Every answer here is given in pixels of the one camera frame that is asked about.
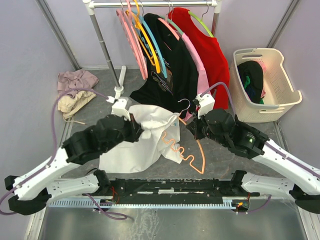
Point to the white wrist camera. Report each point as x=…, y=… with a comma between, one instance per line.
x=205, y=103
x=120, y=107

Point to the blue hanger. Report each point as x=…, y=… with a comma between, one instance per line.
x=155, y=50

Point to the white clothes rack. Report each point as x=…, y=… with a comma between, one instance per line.
x=91, y=5

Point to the cream laundry basket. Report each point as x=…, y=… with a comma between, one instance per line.
x=279, y=96

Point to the pink wavy hanger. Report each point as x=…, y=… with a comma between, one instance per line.
x=129, y=31

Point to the green hanger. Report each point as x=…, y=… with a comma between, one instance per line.
x=201, y=22

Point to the black t shirt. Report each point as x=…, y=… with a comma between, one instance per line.
x=177, y=91

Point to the salmon hanger holding shirt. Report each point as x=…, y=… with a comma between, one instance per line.
x=165, y=22

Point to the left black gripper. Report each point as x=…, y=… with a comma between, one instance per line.
x=136, y=129

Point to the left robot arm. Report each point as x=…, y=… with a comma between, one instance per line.
x=33, y=191

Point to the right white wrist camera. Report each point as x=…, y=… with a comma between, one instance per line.
x=205, y=103

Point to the yellow hanger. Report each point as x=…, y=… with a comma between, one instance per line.
x=143, y=36

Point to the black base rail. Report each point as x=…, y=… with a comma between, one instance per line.
x=177, y=193

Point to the pink t shirt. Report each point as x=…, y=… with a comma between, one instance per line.
x=200, y=80

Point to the red t shirt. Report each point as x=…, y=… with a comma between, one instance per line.
x=208, y=48

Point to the mauve crumpled cloth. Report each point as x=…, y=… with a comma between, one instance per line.
x=80, y=79

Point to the beige crumpled cloth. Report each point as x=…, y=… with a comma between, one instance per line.
x=69, y=106

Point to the dark clothes in basket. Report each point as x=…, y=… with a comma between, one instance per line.
x=252, y=79

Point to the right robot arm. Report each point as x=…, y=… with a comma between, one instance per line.
x=299, y=181

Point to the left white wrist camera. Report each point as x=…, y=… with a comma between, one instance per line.
x=120, y=107

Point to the white t shirt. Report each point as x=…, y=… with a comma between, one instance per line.
x=159, y=126

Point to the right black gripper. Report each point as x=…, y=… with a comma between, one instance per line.
x=194, y=126

